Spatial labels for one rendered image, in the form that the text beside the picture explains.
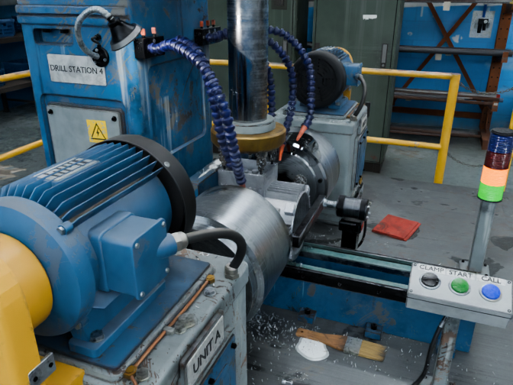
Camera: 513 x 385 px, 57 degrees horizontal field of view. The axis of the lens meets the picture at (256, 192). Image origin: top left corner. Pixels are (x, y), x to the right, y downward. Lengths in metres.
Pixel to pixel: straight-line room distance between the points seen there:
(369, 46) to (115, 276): 3.83
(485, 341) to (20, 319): 1.03
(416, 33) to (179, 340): 5.68
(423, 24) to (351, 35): 1.97
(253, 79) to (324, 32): 3.23
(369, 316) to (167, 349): 0.69
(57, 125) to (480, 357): 1.09
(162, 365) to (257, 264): 0.35
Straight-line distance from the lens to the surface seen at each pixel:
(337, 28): 4.26
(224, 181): 1.16
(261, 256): 0.89
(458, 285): 0.92
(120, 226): 0.54
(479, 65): 6.15
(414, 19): 6.10
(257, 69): 1.08
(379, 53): 4.23
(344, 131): 1.54
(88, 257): 0.53
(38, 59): 1.21
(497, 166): 1.37
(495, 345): 1.27
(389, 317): 1.19
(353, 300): 1.18
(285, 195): 1.13
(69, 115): 1.18
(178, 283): 0.68
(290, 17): 4.35
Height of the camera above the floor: 1.55
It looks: 23 degrees down
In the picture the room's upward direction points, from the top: straight up
